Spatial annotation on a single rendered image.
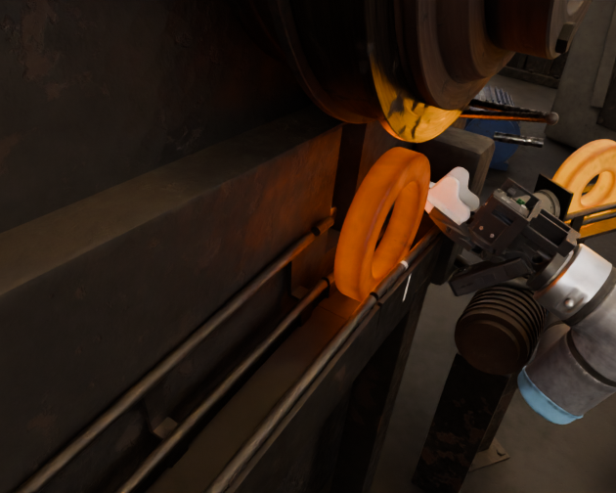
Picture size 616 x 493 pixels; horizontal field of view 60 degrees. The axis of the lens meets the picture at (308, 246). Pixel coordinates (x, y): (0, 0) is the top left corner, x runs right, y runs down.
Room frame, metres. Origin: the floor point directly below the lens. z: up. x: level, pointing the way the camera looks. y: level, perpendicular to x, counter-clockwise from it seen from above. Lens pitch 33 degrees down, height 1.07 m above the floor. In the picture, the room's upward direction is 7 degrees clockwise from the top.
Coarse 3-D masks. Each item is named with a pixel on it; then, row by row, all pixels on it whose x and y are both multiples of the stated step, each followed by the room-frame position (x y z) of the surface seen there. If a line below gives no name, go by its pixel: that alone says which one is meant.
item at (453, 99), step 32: (416, 0) 0.37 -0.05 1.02; (448, 0) 0.39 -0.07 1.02; (480, 0) 0.41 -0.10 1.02; (416, 32) 0.38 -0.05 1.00; (448, 32) 0.41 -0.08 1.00; (480, 32) 0.43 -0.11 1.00; (416, 64) 0.39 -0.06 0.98; (448, 64) 0.43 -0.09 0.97; (480, 64) 0.45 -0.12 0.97; (416, 96) 0.44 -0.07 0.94; (448, 96) 0.46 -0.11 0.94
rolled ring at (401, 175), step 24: (384, 168) 0.52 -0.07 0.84; (408, 168) 0.53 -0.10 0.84; (360, 192) 0.50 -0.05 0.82; (384, 192) 0.49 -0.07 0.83; (408, 192) 0.59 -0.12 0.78; (360, 216) 0.48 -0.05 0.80; (384, 216) 0.49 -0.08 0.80; (408, 216) 0.60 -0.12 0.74; (360, 240) 0.46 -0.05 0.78; (384, 240) 0.59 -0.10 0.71; (408, 240) 0.58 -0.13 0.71; (336, 264) 0.47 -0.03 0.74; (360, 264) 0.46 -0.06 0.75; (384, 264) 0.55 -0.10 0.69; (360, 288) 0.47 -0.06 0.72
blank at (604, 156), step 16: (592, 144) 0.84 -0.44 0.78; (608, 144) 0.84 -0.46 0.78; (576, 160) 0.82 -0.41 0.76; (592, 160) 0.81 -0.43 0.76; (608, 160) 0.83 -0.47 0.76; (560, 176) 0.82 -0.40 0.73; (576, 176) 0.80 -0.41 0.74; (592, 176) 0.82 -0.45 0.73; (608, 176) 0.85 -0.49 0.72; (576, 192) 0.81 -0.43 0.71; (592, 192) 0.87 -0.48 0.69; (608, 192) 0.85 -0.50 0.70; (576, 208) 0.82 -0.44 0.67
